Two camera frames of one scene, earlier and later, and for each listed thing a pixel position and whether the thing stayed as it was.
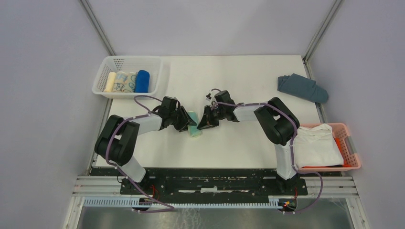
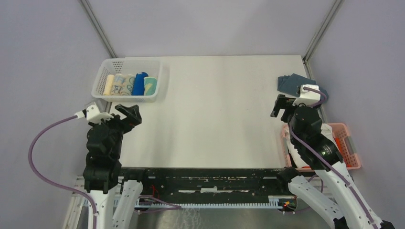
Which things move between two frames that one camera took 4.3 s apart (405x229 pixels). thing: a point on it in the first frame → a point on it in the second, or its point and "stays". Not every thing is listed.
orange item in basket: [338, 143] stays
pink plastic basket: [341, 131] stays
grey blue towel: [302, 87] stays
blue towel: [142, 81] stays
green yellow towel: [193, 130] → [150, 83]
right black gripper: [207, 122] → [282, 102]
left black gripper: [186, 120] → [133, 116]
